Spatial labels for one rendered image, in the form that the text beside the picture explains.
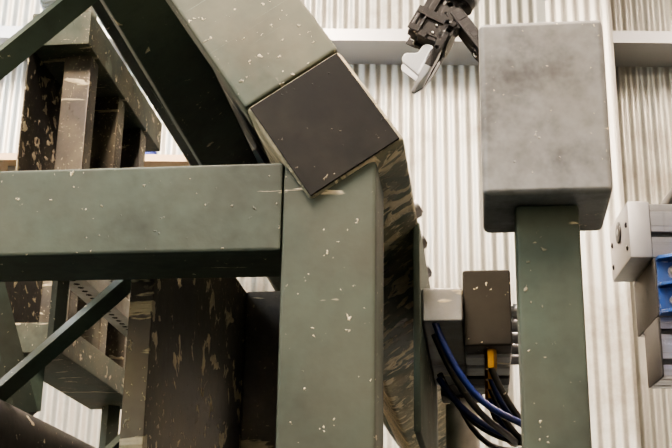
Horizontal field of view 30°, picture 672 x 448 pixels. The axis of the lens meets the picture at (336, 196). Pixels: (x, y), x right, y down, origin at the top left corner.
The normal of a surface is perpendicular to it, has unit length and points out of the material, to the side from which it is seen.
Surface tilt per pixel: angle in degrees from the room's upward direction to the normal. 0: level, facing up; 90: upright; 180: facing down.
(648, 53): 180
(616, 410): 90
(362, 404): 90
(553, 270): 90
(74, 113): 90
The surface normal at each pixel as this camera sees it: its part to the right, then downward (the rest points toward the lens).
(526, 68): -0.11, -0.34
